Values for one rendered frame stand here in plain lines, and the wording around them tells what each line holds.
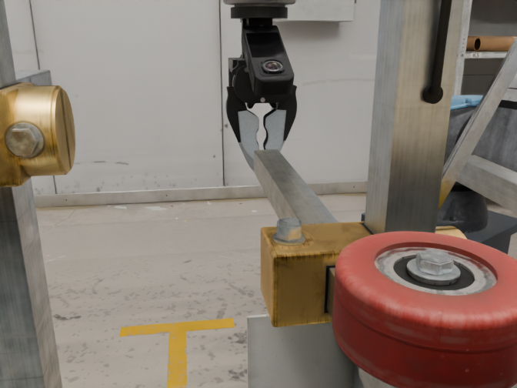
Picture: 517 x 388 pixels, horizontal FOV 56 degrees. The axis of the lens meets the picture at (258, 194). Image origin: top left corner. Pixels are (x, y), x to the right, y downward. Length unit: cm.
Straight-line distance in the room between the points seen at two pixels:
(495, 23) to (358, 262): 327
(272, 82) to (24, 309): 35
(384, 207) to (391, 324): 14
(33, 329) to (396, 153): 24
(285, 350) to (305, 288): 9
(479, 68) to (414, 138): 313
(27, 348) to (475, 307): 25
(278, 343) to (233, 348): 133
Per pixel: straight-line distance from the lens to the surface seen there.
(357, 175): 323
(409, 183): 32
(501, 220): 122
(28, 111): 28
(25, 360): 35
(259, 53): 59
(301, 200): 42
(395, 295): 19
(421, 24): 30
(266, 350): 39
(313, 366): 41
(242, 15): 62
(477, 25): 340
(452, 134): 104
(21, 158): 29
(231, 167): 304
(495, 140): 97
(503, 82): 44
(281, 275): 30
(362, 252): 22
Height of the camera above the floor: 100
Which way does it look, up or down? 18 degrees down
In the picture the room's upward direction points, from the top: straight up
